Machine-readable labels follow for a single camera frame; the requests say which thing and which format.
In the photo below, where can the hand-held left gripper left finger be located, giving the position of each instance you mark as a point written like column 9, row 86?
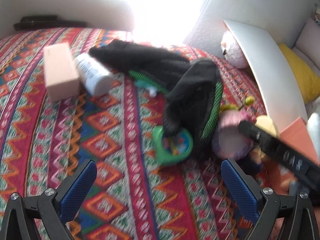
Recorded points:
column 77, row 187

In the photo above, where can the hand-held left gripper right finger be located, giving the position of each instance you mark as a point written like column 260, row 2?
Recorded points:
column 240, row 192

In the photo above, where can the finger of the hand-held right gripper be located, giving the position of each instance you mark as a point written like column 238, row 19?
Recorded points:
column 275, row 147

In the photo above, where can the orange shoe box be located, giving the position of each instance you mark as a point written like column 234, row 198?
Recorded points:
column 297, row 135

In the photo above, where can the pink knitted flower pot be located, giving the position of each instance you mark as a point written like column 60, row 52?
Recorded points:
column 230, row 140

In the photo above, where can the green round toy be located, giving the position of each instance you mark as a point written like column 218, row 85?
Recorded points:
column 172, row 150

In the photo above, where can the black glove with green trim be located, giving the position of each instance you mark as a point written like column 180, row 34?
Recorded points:
column 140, row 57
column 195, row 92

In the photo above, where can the dark blue figurine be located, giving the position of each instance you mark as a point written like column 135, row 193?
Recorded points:
column 253, row 162

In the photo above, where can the yellow cushion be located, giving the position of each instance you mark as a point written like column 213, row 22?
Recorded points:
column 300, row 72

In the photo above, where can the white box lid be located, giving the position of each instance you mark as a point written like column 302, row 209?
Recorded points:
column 270, row 67

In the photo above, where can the pink plush toy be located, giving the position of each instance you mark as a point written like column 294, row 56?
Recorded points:
column 235, row 52

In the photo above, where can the white bottle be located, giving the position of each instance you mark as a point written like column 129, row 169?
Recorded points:
column 93, row 75

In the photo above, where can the pink sofa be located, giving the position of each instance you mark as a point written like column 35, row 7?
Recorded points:
column 310, row 37

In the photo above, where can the peach box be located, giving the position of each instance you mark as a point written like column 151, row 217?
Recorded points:
column 60, row 70

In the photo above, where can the long black object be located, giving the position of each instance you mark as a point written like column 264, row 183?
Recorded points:
column 42, row 22

